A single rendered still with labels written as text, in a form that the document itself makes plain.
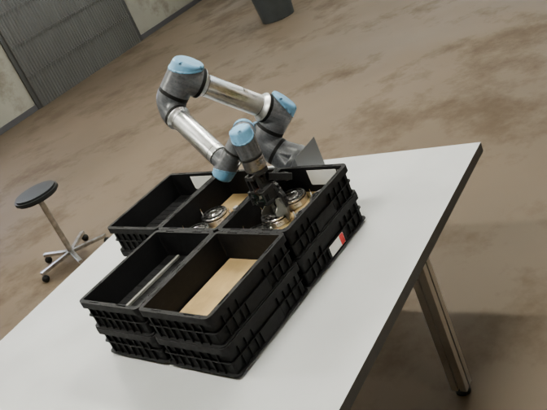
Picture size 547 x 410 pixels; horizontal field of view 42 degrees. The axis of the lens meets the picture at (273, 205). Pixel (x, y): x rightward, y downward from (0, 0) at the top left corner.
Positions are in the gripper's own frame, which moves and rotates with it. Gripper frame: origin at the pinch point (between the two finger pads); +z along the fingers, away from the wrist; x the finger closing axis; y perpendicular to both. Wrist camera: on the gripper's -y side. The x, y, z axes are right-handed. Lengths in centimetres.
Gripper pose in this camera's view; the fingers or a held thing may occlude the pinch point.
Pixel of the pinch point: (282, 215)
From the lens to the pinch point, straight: 242.0
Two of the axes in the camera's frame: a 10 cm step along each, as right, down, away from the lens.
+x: 7.2, 0.3, -6.9
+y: -5.8, 5.6, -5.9
